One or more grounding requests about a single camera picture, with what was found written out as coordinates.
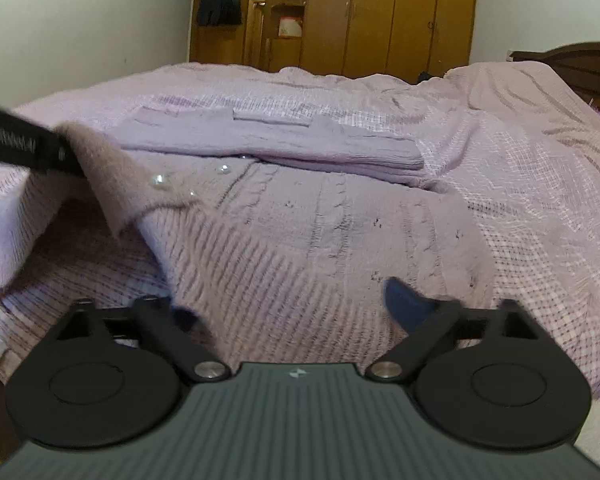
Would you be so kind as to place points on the lilac knit cardigan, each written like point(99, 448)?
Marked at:
point(305, 230)

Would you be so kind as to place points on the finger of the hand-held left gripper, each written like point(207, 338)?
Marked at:
point(25, 142)

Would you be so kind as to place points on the wooden wardrobe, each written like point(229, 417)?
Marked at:
point(380, 15)

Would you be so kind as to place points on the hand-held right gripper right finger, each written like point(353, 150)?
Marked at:
point(405, 305)

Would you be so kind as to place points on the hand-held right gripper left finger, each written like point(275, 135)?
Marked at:
point(167, 332)

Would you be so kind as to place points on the small black object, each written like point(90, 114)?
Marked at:
point(427, 77)

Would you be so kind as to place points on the checked lilac bedspread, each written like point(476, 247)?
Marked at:
point(530, 170)

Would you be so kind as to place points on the pink and white container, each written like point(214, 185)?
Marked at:
point(290, 27)

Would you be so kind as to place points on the dark wooden headboard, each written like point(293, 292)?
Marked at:
point(580, 67)

